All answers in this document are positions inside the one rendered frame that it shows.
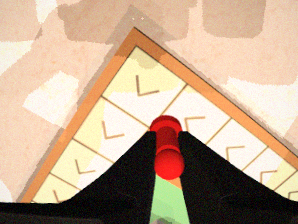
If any red pawn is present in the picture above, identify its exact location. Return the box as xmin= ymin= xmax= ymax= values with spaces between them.
xmin=149 ymin=115 xmax=185 ymax=180

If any beige die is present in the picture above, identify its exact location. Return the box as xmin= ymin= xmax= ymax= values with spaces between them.
xmin=152 ymin=218 xmax=164 ymax=224

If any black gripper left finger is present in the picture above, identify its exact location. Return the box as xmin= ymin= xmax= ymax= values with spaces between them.
xmin=0 ymin=131 xmax=156 ymax=224

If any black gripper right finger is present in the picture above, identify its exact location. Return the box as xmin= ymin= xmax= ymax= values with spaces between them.
xmin=177 ymin=131 xmax=298 ymax=224

